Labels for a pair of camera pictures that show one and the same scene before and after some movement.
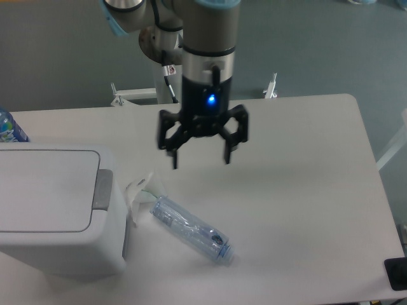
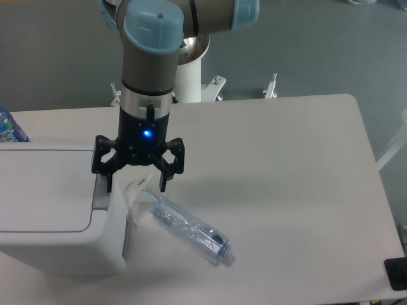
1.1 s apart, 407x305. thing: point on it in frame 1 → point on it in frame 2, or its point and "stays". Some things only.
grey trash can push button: x=102 y=189 stays
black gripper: x=204 y=105 → x=140 y=142
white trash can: x=63 y=209 stays
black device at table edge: x=396 y=270 stays
